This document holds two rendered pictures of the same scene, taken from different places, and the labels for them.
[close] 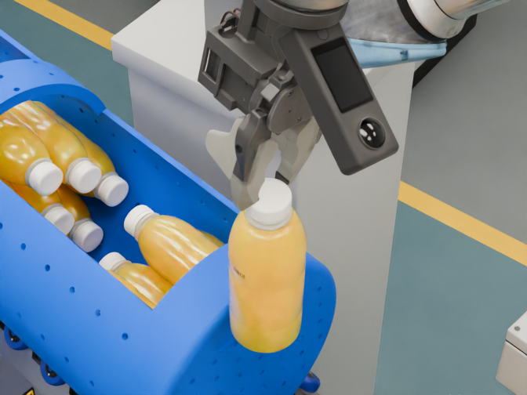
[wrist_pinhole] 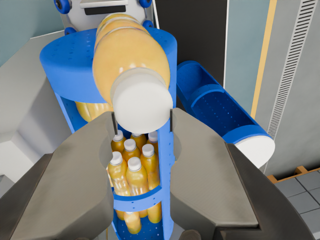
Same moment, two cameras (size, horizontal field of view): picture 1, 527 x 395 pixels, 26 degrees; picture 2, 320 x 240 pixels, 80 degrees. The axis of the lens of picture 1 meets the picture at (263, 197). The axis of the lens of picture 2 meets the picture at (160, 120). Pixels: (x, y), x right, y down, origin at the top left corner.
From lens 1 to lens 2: 0.86 m
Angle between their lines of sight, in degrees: 38
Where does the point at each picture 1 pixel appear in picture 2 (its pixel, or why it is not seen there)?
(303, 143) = (87, 166)
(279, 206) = (147, 88)
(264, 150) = (218, 194)
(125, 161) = not seen: hidden behind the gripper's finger
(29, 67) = (119, 207)
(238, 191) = (210, 131)
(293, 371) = (81, 35)
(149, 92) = not seen: hidden behind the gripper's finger
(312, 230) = (23, 98)
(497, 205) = not seen: outside the picture
